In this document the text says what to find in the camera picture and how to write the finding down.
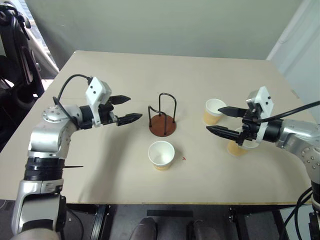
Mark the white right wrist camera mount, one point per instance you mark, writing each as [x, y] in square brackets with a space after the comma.
[265, 100]

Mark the white and tan paper cup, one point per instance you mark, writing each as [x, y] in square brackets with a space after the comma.
[235, 150]
[212, 118]
[161, 152]

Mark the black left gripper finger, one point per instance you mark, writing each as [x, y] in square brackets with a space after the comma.
[120, 99]
[128, 118]

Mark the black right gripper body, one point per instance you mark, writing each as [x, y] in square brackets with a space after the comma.
[250, 130]

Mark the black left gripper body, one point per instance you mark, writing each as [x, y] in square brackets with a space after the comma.
[107, 115]

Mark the beige curved frame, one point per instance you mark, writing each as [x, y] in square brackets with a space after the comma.
[47, 60]

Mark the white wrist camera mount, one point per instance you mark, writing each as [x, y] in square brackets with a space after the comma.
[265, 100]
[96, 90]

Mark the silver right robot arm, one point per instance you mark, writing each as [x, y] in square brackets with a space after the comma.
[295, 135]

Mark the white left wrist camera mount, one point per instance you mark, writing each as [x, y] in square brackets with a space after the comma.
[96, 90]

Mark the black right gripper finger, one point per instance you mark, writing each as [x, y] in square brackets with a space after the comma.
[232, 111]
[225, 132]

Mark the black table frame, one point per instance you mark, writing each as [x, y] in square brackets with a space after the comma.
[100, 220]

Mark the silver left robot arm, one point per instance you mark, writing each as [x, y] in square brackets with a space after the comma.
[47, 135]

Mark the window blind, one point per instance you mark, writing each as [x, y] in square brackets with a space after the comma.
[37, 25]

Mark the black zip tie tail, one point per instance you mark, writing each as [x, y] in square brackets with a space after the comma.
[73, 166]

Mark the black chair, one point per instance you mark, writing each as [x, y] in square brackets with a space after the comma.
[17, 75]

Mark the dark rounded shape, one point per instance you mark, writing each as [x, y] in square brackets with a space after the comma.
[200, 231]
[145, 230]

